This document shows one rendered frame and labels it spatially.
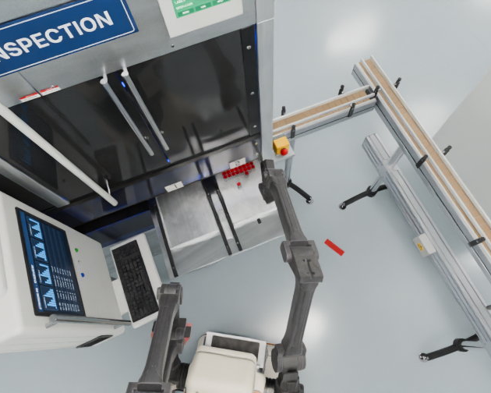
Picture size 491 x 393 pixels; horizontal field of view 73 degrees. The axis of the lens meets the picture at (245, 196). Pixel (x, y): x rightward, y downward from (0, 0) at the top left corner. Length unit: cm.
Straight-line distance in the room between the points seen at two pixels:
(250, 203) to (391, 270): 134
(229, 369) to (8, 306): 68
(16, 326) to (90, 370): 166
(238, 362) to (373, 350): 155
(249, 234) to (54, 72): 110
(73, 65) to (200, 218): 100
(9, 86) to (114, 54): 28
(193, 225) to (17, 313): 88
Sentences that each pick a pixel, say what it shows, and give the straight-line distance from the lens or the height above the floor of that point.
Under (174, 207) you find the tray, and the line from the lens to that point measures 182.
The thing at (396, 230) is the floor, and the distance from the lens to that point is 280.
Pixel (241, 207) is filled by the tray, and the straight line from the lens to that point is 175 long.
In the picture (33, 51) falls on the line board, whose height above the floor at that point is 194.
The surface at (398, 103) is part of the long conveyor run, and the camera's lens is 212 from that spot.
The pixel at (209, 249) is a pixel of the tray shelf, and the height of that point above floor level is 88.
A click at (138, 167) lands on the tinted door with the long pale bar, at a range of 150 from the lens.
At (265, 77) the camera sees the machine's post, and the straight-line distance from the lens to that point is 128.
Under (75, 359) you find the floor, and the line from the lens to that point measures 287.
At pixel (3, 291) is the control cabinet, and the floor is 157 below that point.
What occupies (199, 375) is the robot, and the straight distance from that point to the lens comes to 117.
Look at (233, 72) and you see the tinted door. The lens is 122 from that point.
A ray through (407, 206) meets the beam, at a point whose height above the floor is 54.
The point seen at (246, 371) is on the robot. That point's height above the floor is 135.
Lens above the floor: 252
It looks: 68 degrees down
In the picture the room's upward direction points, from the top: 10 degrees counter-clockwise
